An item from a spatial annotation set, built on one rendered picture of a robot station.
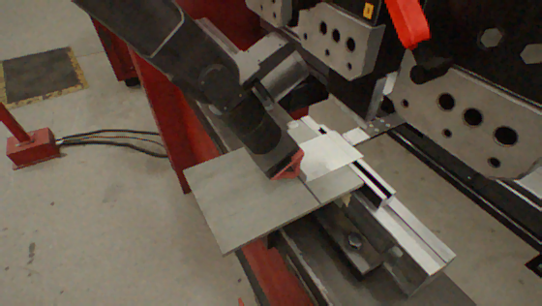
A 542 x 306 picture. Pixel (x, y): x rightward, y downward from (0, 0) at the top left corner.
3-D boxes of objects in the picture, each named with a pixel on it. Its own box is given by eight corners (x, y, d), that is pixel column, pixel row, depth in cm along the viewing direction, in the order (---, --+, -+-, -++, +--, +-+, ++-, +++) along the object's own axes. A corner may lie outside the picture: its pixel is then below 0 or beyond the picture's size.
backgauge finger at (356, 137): (326, 130, 62) (329, 110, 58) (413, 94, 71) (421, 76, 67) (365, 167, 55) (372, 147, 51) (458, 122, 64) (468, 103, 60)
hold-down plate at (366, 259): (271, 168, 69) (271, 160, 67) (290, 160, 71) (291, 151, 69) (357, 282, 51) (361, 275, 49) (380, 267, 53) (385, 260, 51)
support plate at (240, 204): (183, 173, 53) (182, 169, 52) (304, 127, 62) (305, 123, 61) (223, 258, 42) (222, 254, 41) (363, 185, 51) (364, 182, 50)
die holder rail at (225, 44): (195, 45, 113) (190, 20, 106) (210, 42, 115) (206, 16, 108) (255, 117, 82) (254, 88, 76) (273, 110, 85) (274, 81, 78)
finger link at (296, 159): (295, 145, 54) (275, 117, 46) (318, 171, 49) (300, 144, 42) (266, 169, 54) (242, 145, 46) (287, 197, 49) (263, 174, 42)
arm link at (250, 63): (167, 48, 34) (193, 83, 28) (244, -17, 34) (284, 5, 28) (224, 109, 43) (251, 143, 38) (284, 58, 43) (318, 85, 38)
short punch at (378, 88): (324, 100, 53) (332, 50, 47) (333, 97, 54) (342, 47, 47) (361, 132, 47) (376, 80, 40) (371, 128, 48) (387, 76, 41)
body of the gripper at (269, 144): (268, 112, 49) (248, 84, 43) (302, 150, 43) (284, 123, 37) (239, 137, 49) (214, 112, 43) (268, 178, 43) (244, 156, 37)
